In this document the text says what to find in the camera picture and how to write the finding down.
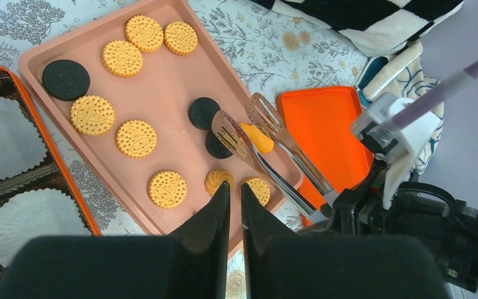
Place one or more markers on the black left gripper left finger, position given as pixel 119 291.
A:
pixel 190 262

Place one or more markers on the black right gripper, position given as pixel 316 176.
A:
pixel 416 208

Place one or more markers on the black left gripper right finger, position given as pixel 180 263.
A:
pixel 281 264

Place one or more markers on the orange fish cookie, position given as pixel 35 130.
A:
pixel 262 142

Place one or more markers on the metal serving tongs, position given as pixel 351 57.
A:
pixel 275 167

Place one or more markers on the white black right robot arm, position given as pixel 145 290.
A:
pixel 448 227

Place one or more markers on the yellow round biscuit left lower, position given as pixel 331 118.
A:
pixel 167 189

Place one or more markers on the yellow round biscuit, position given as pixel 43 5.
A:
pixel 180 38
pixel 122 58
pixel 260 188
pixel 92 115
pixel 136 138
pixel 167 189
pixel 144 33

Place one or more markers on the yellow round biscuit bottom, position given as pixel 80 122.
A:
pixel 260 188

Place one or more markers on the swirl butter cookie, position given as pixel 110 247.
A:
pixel 215 178

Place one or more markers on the black sandwich cookie lower centre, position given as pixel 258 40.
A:
pixel 215 147

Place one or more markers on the black sandwich cookie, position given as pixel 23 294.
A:
pixel 215 147
pixel 202 111
pixel 66 80

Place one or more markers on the orange box lid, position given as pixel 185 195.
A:
pixel 319 119

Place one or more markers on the beige blue printed cloth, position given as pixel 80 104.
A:
pixel 399 74

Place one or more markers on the yellow round biscuit left middle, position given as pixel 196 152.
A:
pixel 136 138

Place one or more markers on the black sandwich cookie upper centre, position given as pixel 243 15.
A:
pixel 202 111

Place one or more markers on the white paper liner middle right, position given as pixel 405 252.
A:
pixel 31 214

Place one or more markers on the white paper liner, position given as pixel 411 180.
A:
pixel 31 214
pixel 21 146

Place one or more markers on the yellow round biscuit left upper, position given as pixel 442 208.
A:
pixel 92 115

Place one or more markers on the pink cookie tray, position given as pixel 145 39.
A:
pixel 159 94

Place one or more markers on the black white checkered pillow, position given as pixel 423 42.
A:
pixel 375 27

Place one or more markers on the white paper liner top right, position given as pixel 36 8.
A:
pixel 21 146

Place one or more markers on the black sandwich cookie top left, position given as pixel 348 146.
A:
pixel 66 80

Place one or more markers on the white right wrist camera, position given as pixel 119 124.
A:
pixel 398 147

